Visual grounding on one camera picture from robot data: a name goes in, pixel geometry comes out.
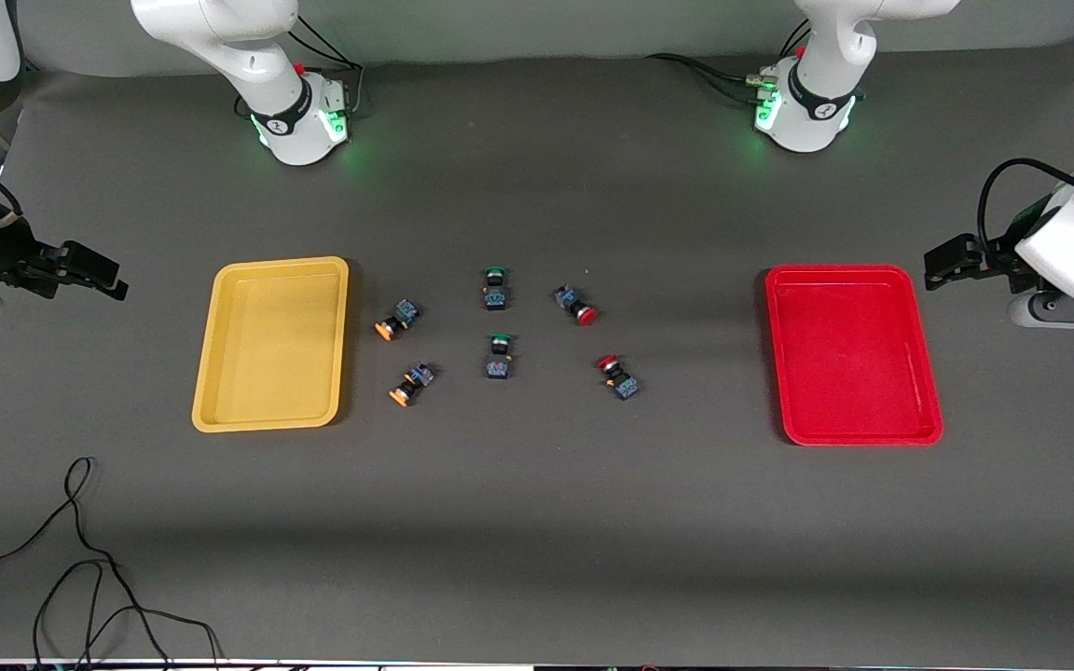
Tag yellow push button switch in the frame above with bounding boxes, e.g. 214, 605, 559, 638
375, 298, 422, 342
389, 363, 436, 408

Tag red push button switch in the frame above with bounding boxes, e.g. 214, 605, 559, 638
553, 284, 599, 327
597, 353, 641, 402

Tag red plastic tray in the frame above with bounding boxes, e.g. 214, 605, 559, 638
764, 265, 945, 447

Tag yellow plastic tray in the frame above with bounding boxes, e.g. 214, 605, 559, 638
191, 256, 351, 434

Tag dark grey table mat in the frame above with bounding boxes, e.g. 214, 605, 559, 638
0, 37, 1074, 667

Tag left arm wrist cable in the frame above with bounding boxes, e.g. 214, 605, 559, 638
977, 157, 1074, 271

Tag loose thin black cable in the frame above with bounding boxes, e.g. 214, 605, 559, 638
0, 456, 223, 671

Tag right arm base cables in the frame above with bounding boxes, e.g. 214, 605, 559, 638
234, 14, 367, 122

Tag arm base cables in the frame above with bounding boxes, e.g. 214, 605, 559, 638
234, 14, 367, 122
644, 19, 813, 108

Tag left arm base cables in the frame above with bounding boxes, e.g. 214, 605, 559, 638
644, 19, 813, 108

